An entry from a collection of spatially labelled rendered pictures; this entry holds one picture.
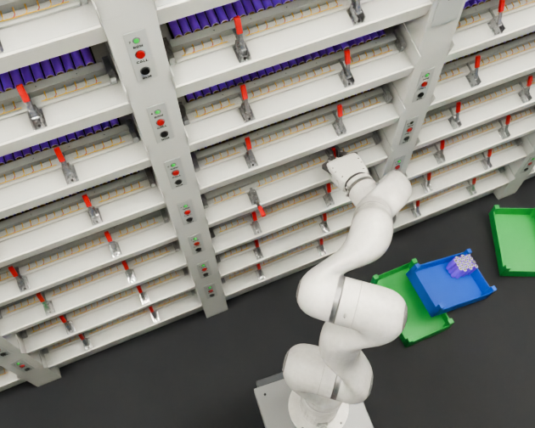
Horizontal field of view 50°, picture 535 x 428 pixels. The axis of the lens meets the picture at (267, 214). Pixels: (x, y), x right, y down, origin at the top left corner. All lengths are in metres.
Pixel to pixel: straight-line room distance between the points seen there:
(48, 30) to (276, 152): 0.73
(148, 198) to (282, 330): 1.03
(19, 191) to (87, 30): 0.48
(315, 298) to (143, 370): 1.32
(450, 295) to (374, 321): 1.30
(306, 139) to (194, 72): 0.49
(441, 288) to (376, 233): 1.28
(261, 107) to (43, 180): 0.53
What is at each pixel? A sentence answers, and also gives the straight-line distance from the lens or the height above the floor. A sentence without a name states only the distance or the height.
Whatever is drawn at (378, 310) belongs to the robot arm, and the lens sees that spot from 1.16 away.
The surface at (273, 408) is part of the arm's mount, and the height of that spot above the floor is 0.38.
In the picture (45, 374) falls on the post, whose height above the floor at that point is 0.09.
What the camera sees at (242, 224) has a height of 0.57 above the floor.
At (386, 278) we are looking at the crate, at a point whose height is 0.00.
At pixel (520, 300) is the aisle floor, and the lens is 2.59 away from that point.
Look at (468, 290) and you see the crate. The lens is 2.51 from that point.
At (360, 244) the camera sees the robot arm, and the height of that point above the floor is 1.21.
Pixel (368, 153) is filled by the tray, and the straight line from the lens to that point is 1.83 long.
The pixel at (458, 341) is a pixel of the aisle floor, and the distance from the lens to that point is 2.44.
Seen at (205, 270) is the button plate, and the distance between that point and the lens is 1.95.
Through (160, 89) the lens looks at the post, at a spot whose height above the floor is 1.36.
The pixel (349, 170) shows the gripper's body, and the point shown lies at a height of 0.88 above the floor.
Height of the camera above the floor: 2.25
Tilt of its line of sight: 61 degrees down
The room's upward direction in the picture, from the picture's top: 2 degrees counter-clockwise
